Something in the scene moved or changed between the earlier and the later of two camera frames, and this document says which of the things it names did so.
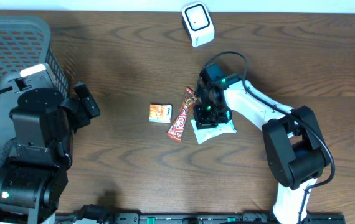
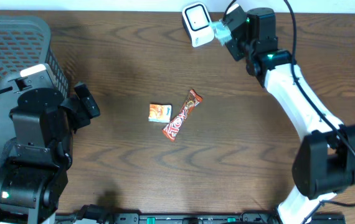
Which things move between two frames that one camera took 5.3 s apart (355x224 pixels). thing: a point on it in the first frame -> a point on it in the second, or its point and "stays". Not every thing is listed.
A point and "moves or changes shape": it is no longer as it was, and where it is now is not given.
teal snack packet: x=203 y=134 -> x=220 y=32
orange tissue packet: x=160 y=113 stays
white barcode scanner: x=198 y=24 stays
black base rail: x=189 y=218 stays
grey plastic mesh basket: x=7 y=43 stays
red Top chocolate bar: x=177 y=129 moves or changes shape
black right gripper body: x=208 y=114 -> x=238 y=46
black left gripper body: x=78 y=117 stays
